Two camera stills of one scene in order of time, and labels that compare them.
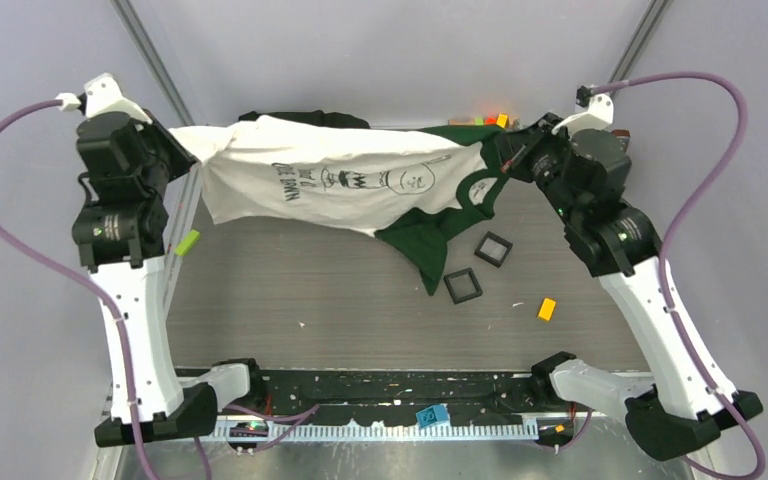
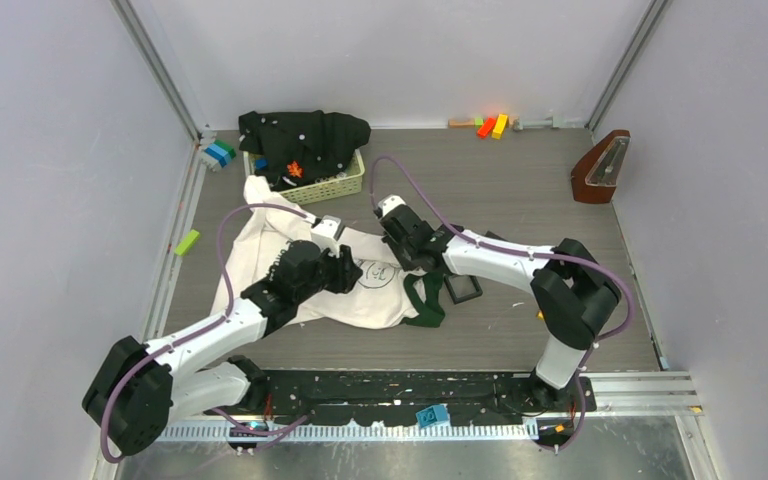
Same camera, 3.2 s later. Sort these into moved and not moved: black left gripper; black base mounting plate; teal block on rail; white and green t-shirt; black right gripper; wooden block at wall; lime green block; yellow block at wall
Moved: white and green t-shirt; black left gripper; black right gripper
Not moved: wooden block at wall; teal block on rail; black base mounting plate; yellow block at wall; lime green block
